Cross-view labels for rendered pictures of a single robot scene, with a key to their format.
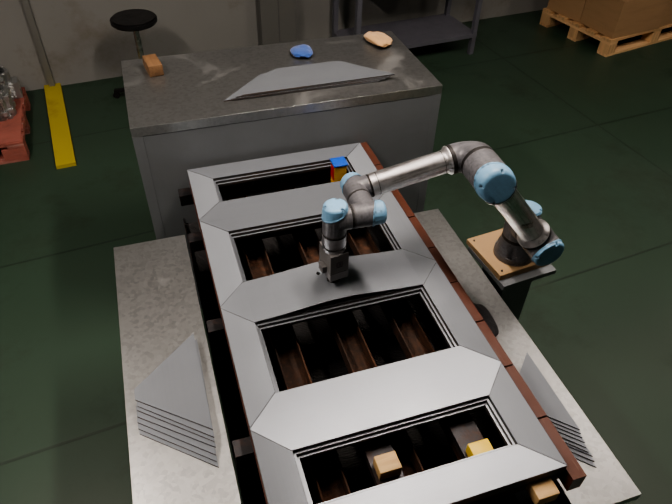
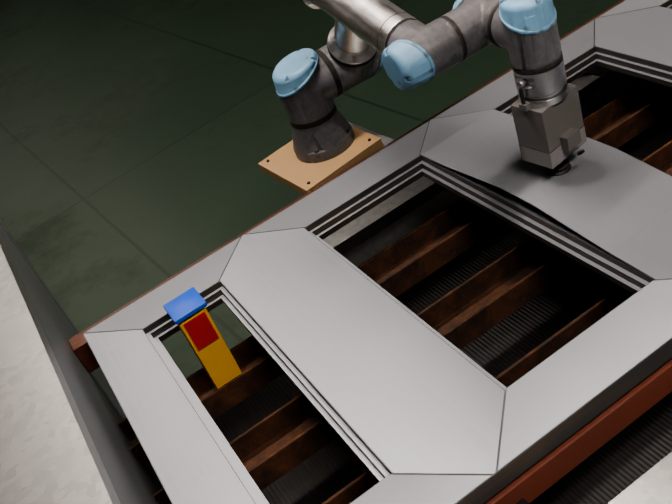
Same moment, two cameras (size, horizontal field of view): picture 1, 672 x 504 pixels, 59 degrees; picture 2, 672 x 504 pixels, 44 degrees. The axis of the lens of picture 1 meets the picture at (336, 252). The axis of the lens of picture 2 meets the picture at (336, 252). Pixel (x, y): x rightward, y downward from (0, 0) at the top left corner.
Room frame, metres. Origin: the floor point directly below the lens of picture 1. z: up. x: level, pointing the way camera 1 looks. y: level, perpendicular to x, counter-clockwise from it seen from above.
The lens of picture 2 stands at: (1.72, 1.11, 1.65)
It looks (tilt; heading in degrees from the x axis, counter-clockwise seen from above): 35 degrees down; 272
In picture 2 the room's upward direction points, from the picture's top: 22 degrees counter-clockwise
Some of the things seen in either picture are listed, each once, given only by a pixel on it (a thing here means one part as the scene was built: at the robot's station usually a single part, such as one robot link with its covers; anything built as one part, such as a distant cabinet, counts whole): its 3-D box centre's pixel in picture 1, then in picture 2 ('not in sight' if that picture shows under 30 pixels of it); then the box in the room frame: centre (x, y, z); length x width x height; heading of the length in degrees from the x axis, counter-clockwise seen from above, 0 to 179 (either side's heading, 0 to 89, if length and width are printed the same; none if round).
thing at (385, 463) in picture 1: (387, 465); not in sight; (0.77, -0.15, 0.79); 0.06 x 0.05 x 0.04; 109
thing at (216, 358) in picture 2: (338, 183); (210, 350); (2.02, 0.00, 0.78); 0.05 x 0.05 x 0.19; 19
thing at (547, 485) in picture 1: (542, 490); not in sight; (0.71, -0.54, 0.79); 0.06 x 0.05 x 0.04; 109
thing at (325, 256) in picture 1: (330, 258); (553, 122); (1.37, 0.02, 0.96); 0.10 x 0.09 x 0.16; 117
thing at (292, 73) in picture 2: (523, 220); (304, 84); (1.70, -0.68, 0.87); 0.13 x 0.12 x 0.14; 16
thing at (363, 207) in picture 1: (365, 210); (480, 21); (1.42, -0.09, 1.12); 0.11 x 0.11 x 0.08; 16
